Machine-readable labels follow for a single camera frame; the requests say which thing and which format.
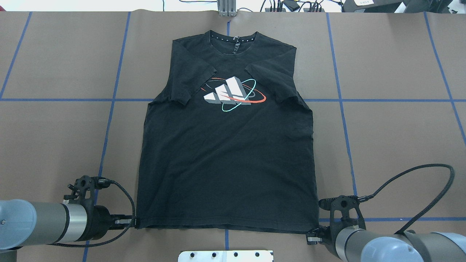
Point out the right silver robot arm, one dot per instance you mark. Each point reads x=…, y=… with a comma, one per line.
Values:
x=347, y=238

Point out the black graphic t-shirt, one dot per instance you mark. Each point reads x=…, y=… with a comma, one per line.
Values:
x=228, y=143

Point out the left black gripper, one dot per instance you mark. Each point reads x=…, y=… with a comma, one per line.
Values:
x=99, y=218

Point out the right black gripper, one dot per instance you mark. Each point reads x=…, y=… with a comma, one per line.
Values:
x=328, y=237

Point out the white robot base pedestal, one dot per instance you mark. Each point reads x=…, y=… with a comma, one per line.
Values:
x=226, y=256

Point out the aluminium frame post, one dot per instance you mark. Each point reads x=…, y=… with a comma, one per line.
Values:
x=227, y=8

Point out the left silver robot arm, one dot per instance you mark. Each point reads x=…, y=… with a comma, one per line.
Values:
x=25, y=223

